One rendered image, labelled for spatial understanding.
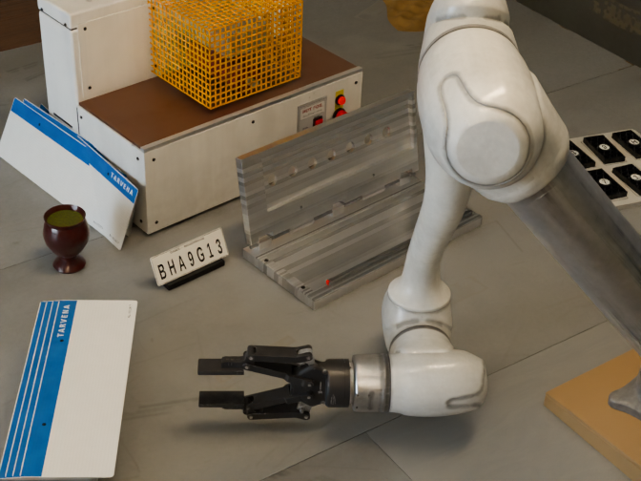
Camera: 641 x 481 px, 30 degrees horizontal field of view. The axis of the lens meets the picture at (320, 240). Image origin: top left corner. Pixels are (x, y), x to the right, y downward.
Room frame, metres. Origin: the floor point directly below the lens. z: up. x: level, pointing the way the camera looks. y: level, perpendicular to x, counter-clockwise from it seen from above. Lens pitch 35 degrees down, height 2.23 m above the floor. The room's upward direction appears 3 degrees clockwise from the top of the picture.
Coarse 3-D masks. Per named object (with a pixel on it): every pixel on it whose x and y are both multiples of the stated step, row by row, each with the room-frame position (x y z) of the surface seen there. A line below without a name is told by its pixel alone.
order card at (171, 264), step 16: (192, 240) 1.79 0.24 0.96; (208, 240) 1.81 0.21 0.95; (224, 240) 1.83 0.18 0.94; (160, 256) 1.74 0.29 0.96; (176, 256) 1.76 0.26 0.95; (192, 256) 1.78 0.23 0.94; (208, 256) 1.80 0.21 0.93; (224, 256) 1.81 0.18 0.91; (160, 272) 1.73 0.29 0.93; (176, 272) 1.75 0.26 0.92
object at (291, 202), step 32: (320, 128) 1.97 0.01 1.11; (352, 128) 2.03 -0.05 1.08; (416, 128) 2.13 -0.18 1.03; (256, 160) 1.86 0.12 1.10; (288, 160) 1.92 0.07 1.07; (320, 160) 1.97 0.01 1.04; (352, 160) 2.02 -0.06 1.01; (384, 160) 2.06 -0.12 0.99; (416, 160) 2.11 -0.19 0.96; (256, 192) 1.84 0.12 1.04; (288, 192) 1.90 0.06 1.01; (320, 192) 1.94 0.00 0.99; (352, 192) 1.99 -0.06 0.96; (256, 224) 1.83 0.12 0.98; (288, 224) 1.88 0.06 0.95
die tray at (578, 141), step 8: (584, 136) 2.34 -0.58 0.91; (608, 136) 2.35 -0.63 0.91; (640, 136) 2.35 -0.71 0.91; (576, 144) 2.30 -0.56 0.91; (584, 144) 2.31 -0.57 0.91; (616, 144) 2.31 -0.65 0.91; (624, 152) 2.28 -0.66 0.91; (600, 160) 2.24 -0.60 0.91; (632, 160) 2.25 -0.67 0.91; (640, 160) 2.25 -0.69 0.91; (592, 168) 2.21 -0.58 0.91; (608, 168) 2.21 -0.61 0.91; (640, 168) 2.22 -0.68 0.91; (624, 184) 2.15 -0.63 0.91; (632, 192) 2.12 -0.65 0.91; (616, 200) 2.08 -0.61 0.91; (624, 200) 2.08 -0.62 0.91; (632, 200) 2.08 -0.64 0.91; (640, 200) 2.09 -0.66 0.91; (624, 208) 2.07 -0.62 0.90
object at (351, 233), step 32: (384, 192) 2.05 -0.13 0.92; (416, 192) 2.06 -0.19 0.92; (320, 224) 1.93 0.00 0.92; (352, 224) 1.93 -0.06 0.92; (384, 224) 1.94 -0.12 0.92; (480, 224) 1.98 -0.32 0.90; (256, 256) 1.81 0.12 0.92; (288, 256) 1.82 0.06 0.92; (320, 256) 1.82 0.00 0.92; (352, 256) 1.83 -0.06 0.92; (288, 288) 1.73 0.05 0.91; (320, 288) 1.72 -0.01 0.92; (352, 288) 1.74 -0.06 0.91
